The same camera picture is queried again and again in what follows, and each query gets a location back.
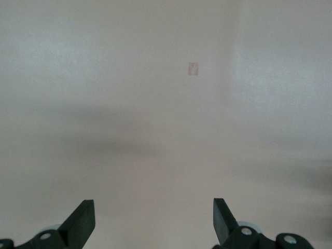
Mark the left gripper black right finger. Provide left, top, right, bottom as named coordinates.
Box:
left=212, top=198, right=314, bottom=249

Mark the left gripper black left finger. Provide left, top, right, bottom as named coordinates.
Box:
left=0, top=199, right=95, bottom=249

